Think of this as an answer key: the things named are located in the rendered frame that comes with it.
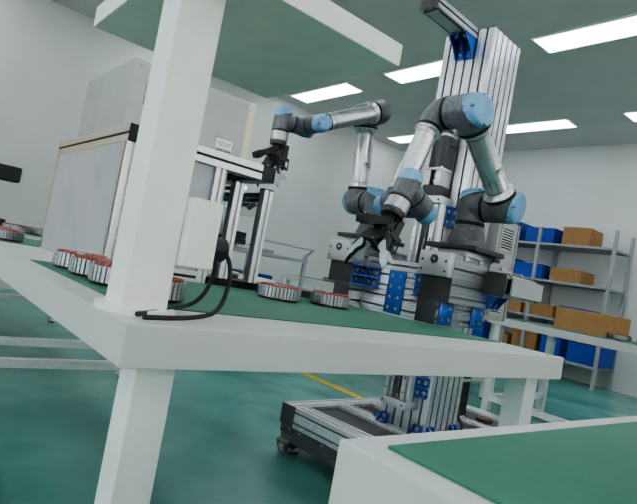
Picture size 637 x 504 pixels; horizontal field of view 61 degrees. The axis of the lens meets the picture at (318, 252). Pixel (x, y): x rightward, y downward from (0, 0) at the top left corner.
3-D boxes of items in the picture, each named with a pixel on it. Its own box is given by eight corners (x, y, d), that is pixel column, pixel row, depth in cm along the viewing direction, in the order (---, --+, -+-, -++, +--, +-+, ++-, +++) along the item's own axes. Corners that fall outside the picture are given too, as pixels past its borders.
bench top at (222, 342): (165, 269, 292) (167, 260, 293) (560, 379, 122) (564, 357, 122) (-57, 235, 229) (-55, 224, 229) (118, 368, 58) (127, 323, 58)
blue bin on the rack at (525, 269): (528, 279, 796) (530, 265, 797) (555, 282, 763) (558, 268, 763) (512, 275, 770) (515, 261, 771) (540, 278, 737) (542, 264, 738)
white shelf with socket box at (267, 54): (228, 300, 110) (269, 82, 111) (350, 339, 81) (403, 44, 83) (42, 278, 88) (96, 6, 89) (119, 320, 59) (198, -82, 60)
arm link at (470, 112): (497, 209, 214) (451, 88, 187) (533, 211, 203) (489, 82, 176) (483, 229, 209) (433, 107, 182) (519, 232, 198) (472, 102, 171)
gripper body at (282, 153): (287, 172, 232) (292, 145, 232) (272, 167, 226) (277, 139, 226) (276, 172, 237) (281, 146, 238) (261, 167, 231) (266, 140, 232)
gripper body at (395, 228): (394, 256, 159) (410, 223, 163) (380, 240, 153) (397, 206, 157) (374, 254, 164) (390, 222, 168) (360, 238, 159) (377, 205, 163)
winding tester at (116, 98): (184, 171, 202) (194, 118, 203) (245, 168, 168) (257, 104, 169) (76, 141, 178) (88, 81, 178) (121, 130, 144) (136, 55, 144)
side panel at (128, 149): (199, 282, 151) (221, 170, 152) (204, 284, 148) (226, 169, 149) (98, 268, 133) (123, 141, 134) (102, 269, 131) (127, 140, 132)
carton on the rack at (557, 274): (562, 283, 756) (564, 271, 756) (593, 287, 723) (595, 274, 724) (548, 280, 730) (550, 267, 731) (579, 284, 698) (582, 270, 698)
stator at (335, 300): (328, 304, 158) (330, 291, 158) (356, 310, 150) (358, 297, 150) (300, 300, 150) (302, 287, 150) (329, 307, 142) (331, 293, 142)
